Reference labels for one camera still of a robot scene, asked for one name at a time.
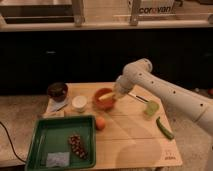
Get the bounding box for blue grey sponge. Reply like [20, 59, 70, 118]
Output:
[46, 152, 70, 167]

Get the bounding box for yellow banana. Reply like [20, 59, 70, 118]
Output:
[98, 92, 115, 101]

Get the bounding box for orange fruit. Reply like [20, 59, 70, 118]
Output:
[95, 117, 106, 130]

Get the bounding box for green cup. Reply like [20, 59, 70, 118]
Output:
[144, 101, 159, 116]

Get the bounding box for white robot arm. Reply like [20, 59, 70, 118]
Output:
[114, 58, 213, 137]

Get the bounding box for white cloth with knife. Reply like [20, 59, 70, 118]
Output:
[46, 99, 69, 112]

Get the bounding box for green plastic tray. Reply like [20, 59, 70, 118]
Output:
[25, 115, 96, 171]

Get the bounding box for red grape bunch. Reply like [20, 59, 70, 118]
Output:
[68, 134, 87, 160]

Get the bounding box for dark brown bowl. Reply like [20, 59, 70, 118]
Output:
[47, 82, 68, 102]

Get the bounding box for red bowl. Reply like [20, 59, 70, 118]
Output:
[92, 88, 115, 110]

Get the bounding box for cardboard box with lettering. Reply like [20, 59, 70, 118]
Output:
[139, 0, 174, 14]

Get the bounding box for black cable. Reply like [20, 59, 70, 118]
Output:
[0, 120, 27, 164]

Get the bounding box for white cup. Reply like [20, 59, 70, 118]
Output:
[72, 95, 87, 112]

